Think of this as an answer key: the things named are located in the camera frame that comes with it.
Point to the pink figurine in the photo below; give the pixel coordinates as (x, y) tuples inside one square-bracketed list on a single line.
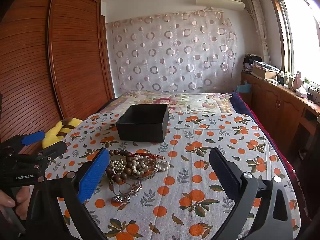
[(298, 78)]

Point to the pile of dark items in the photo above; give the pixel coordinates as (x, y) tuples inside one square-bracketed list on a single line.
[(251, 61)]

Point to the white tissue box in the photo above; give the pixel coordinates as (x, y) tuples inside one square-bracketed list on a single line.
[(301, 92)]

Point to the brown wooden wardrobe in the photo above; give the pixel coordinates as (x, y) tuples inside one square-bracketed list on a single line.
[(75, 55)]

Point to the wooden side cabinet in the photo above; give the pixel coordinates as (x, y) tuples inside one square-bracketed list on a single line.
[(275, 100)]

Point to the circle pattern sheer curtain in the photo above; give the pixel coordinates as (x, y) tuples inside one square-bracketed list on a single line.
[(175, 55)]

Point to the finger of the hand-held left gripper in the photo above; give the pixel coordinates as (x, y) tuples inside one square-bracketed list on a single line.
[(32, 138), (53, 150)]

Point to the green capped bottle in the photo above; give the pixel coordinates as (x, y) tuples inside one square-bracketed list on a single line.
[(306, 83)]

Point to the silver bangle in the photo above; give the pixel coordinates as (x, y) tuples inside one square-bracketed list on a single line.
[(147, 176)]

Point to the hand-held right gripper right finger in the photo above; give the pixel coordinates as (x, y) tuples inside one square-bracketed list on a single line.
[(223, 177)]

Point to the window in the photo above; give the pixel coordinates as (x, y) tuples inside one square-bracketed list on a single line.
[(300, 42)]

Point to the orange fruit print cloth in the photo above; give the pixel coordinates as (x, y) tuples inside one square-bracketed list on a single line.
[(200, 135)]

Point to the yellow plush toy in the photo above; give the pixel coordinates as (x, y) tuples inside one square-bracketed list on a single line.
[(53, 135)]

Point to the black square box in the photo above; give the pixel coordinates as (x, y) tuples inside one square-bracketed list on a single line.
[(140, 127)]

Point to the cardboard box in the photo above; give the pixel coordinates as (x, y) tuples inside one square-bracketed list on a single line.
[(262, 73)]

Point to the patterned window curtain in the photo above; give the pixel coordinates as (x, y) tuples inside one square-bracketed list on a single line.
[(257, 17)]

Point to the person's left hand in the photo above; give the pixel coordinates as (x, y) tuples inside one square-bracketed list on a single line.
[(22, 200)]

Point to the teal cloth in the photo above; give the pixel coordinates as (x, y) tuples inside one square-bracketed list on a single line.
[(243, 88)]

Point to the dark blue blanket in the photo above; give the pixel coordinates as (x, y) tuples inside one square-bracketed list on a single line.
[(241, 100)]

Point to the floral blanket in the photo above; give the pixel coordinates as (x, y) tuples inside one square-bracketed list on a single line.
[(195, 102)]

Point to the small black device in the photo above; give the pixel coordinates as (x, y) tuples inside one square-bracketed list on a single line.
[(311, 96)]

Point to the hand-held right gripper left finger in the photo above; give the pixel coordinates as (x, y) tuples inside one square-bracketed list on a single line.
[(92, 177)]

